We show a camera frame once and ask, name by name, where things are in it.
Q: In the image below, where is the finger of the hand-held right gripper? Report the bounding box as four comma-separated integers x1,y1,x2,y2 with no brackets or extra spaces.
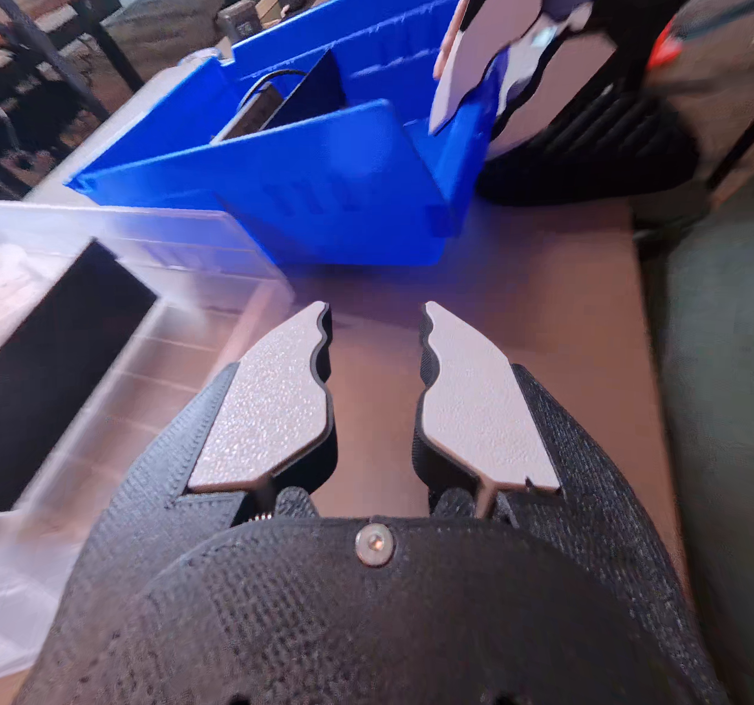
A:
429,0,547,136
488,27,619,159

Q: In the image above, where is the black bin divider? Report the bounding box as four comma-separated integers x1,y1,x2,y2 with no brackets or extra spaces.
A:
0,240,159,511
262,48,348,128

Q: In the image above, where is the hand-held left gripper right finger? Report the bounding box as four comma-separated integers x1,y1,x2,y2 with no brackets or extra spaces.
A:
412,301,562,520

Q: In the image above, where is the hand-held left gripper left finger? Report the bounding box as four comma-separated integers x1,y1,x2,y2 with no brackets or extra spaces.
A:
186,301,338,524

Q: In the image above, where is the blue plastic bin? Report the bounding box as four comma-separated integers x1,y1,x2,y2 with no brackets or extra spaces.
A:
65,0,507,267

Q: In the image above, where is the clear plastic bin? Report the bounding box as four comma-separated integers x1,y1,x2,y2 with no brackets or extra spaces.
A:
0,201,295,676

